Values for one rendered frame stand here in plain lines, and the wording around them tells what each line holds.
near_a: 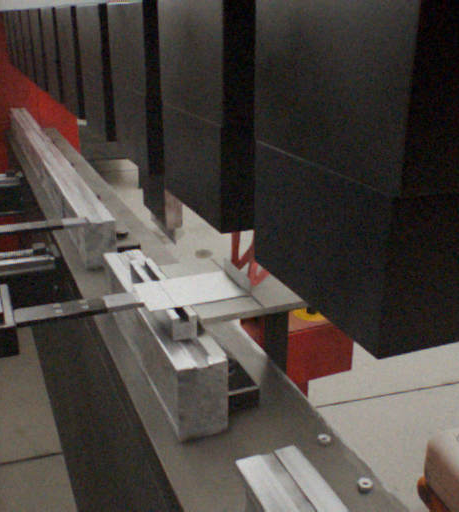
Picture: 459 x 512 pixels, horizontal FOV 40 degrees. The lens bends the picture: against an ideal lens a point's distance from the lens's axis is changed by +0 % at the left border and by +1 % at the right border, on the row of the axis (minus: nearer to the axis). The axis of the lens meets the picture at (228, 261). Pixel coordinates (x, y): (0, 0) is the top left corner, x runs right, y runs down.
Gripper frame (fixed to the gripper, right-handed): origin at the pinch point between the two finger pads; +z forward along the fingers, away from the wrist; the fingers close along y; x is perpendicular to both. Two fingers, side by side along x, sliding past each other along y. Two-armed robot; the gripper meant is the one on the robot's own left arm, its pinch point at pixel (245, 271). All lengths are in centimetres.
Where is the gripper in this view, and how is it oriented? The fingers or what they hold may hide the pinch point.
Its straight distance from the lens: 82.3
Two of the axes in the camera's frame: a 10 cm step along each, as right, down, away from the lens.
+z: -4.3, 8.9, 1.7
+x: 8.3, 3.1, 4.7
